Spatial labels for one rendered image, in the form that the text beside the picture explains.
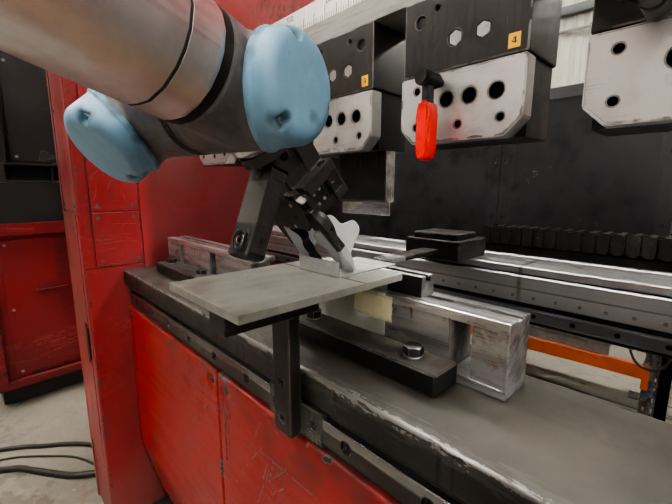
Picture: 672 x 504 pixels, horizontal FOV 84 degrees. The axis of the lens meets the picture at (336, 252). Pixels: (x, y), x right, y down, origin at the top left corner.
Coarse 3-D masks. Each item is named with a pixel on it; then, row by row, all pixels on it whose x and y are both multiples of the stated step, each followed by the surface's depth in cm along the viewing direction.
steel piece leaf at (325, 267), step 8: (304, 256) 56; (304, 264) 56; (312, 264) 55; (320, 264) 53; (328, 264) 52; (336, 264) 51; (360, 264) 59; (368, 264) 59; (320, 272) 53; (328, 272) 52; (336, 272) 51; (344, 272) 54; (352, 272) 54; (360, 272) 54
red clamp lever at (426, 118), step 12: (420, 72) 40; (432, 72) 41; (420, 84) 41; (432, 84) 41; (432, 96) 42; (420, 108) 41; (432, 108) 41; (420, 120) 42; (432, 120) 42; (420, 132) 42; (432, 132) 42; (420, 144) 42; (432, 144) 42; (420, 156) 42; (432, 156) 43
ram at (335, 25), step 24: (216, 0) 78; (240, 0) 71; (264, 0) 66; (288, 0) 61; (312, 0) 57; (384, 0) 48; (408, 0) 46; (336, 24) 54; (360, 24) 51; (384, 24) 51
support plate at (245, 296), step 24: (192, 288) 46; (216, 288) 46; (240, 288) 46; (264, 288) 46; (288, 288) 46; (312, 288) 46; (336, 288) 46; (360, 288) 48; (216, 312) 39; (240, 312) 37; (264, 312) 38
